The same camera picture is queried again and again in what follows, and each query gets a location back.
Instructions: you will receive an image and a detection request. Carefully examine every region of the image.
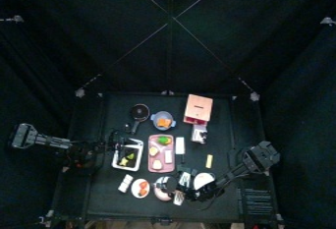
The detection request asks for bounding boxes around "small white toy card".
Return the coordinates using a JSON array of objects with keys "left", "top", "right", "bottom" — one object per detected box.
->
[{"left": 172, "top": 190, "right": 185, "bottom": 206}]

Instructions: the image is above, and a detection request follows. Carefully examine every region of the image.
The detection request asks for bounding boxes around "white dome lid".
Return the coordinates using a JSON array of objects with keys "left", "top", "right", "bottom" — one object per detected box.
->
[{"left": 193, "top": 172, "right": 216, "bottom": 192}]

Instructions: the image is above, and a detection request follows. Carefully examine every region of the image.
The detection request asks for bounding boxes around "white tray with black inside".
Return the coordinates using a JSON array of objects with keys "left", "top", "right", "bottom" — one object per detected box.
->
[{"left": 111, "top": 138, "right": 145, "bottom": 173}]

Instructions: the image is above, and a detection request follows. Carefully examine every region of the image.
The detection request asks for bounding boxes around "pink rectangular tray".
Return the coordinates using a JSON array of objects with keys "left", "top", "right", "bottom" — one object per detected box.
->
[{"left": 147, "top": 134, "right": 177, "bottom": 174}]

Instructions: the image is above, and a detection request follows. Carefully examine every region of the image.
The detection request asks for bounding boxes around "blue toy bowl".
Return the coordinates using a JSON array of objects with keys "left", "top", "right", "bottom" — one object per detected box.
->
[{"left": 149, "top": 110, "right": 179, "bottom": 132}]

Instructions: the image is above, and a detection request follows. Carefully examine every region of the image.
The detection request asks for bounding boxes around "white toy block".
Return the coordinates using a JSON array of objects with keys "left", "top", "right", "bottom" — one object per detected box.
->
[{"left": 164, "top": 149, "right": 175, "bottom": 164}]

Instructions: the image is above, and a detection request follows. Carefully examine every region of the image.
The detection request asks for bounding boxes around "green toy pepper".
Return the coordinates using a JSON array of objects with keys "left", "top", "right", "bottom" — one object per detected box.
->
[{"left": 156, "top": 136, "right": 173, "bottom": 146}]

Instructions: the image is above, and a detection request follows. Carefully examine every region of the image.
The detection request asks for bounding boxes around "white round plate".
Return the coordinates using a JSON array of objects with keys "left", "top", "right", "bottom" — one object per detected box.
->
[{"left": 129, "top": 178, "right": 152, "bottom": 200}]

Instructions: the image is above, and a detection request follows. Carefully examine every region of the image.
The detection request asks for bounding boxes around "yellow toy stick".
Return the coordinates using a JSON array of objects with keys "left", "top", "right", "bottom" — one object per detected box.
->
[{"left": 205, "top": 153, "right": 215, "bottom": 170}]

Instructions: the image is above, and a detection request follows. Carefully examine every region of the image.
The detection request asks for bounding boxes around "black toy frying pan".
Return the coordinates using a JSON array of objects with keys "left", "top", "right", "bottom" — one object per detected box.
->
[{"left": 127, "top": 103, "right": 152, "bottom": 135}]

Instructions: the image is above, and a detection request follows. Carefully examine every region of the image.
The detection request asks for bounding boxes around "orange toy food piece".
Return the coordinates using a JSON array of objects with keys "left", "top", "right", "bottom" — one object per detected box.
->
[{"left": 156, "top": 118, "right": 173, "bottom": 129}]

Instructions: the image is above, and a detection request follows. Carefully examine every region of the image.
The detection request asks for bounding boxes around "black table edge clamp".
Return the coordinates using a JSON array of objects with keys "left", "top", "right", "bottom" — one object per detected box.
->
[{"left": 151, "top": 215, "right": 176, "bottom": 227}]

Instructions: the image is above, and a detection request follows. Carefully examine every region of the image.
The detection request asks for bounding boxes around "small white box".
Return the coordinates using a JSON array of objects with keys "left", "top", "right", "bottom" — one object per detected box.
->
[{"left": 117, "top": 173, "right": 135, "bottom": 195}]

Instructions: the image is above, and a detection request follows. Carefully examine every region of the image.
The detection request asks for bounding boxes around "white toy cleaver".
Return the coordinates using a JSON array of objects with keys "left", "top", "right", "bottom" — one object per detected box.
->
[{"left": 173, "top": 136, "right": 188, "bottom": 165}]

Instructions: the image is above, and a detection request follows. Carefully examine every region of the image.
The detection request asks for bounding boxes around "white and black toy appliance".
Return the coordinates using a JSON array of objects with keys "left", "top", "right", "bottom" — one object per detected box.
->
[{"left": 191, "top": 124, "right": 211, "bottom": 145}]

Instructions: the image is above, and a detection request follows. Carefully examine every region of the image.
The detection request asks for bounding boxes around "salmon pink box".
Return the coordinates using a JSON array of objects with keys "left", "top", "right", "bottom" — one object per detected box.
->
[{"left": 183, "top": 93, "right": 215, "bottom": 126}]

